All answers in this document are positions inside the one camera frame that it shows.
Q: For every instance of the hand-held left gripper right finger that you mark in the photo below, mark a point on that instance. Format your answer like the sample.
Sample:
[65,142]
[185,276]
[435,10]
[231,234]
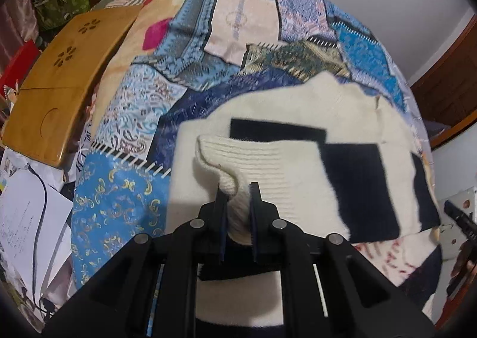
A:
[256,226]

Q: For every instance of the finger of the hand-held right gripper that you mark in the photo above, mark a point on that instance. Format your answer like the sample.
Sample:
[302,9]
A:
[464,220]

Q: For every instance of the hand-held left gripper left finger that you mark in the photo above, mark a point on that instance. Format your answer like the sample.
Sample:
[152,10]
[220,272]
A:
[220,226]

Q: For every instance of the white navy striped sweater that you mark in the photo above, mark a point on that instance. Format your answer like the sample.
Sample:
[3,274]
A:
[283,174]

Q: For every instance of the white plastic panel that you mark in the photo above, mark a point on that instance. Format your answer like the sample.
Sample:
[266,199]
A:
[447,244]

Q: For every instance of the dark navy cloth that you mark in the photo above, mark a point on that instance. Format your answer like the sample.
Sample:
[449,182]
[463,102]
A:
[421,278]

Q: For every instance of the white red-printed cloth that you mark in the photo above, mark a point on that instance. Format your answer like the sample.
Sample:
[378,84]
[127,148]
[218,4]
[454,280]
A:
[387,259]

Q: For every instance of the blue patchwork blanket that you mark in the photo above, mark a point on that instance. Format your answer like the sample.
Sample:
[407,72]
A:
[149,99]

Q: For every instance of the white paper sheets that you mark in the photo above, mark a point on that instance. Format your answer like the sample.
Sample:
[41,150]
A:
[22,218]

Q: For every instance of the wooden lap desk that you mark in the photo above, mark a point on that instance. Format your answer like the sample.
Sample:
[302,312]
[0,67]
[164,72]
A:
[56,99]

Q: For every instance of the red box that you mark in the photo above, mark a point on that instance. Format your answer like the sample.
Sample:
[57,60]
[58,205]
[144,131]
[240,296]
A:
[18,62]

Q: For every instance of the wooden door frame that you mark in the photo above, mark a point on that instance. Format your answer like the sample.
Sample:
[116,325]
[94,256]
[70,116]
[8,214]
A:
[458,134]

